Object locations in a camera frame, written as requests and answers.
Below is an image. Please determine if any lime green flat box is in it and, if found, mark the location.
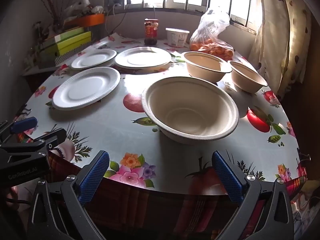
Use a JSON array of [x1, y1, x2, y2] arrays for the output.
[[55, 31, 92, 56]]

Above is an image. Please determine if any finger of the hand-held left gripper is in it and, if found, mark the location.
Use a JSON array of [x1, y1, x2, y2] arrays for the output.
[[0, 117, 38, 140], [25, 128, 67, 153]]

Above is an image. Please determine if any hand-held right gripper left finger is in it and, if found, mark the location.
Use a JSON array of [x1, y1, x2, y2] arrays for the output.
[[26, 150, 110, 240]]

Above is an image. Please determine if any fruit print tablecloth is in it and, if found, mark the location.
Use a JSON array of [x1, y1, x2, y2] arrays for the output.
[[14, 32, 309, 233]]

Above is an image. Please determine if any beige paper bowl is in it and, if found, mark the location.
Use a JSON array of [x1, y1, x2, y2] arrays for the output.
[[141, 76, 240, 145], [183, 51, 232, 84], [228, 60, 268, 93]]

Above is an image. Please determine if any power cable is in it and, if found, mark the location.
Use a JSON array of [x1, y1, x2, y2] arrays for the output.
[[107, 4, 128, 36]]

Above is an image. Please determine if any green boxes stack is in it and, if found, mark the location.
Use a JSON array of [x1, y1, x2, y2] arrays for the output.
[[22, 36, 105, 77]]

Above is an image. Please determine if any cream spotted curtain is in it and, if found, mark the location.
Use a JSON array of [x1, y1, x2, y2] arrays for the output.
[[247, 0, 315, 100]]

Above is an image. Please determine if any dried branch bouquet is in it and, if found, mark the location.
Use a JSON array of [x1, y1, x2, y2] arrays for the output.
[[35, 0, 74, 32]]

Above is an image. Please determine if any red label sauce jar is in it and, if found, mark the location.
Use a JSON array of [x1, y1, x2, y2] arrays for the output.
[[144, 18, 160, 46]]

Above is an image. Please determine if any white foam plate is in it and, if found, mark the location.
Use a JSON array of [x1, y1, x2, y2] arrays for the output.
[[114, 47, 172, 69], [52, 67, 121, 111], [71, 49, 117, 70]]

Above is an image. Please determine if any orange plastic tray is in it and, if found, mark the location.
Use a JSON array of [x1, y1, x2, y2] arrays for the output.
[[64, 14, 105, 28]]

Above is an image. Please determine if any plastic bag of oranges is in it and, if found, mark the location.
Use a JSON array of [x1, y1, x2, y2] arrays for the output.
[[189, 9, 235, 60]]

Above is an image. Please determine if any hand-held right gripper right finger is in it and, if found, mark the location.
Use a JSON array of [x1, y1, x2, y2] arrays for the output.
[[212, 151, 295, 240]]

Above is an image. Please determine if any white plastic bag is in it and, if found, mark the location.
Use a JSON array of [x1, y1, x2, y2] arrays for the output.
[[64, 0, 92, 18]]

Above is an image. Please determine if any black binder clip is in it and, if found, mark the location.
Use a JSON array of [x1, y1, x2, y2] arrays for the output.
[[297, 147, 312, 163]]

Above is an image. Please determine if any green white flat box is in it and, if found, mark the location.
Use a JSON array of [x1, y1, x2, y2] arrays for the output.
[[41, 27, 86, 47]]

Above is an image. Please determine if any white plastic tub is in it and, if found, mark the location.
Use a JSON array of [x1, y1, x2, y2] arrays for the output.
[[165, 27, 190, 47]]

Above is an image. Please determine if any red plaid cloth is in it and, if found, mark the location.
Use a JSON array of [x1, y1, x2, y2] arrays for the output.
[[47, 150, 308, 240]]

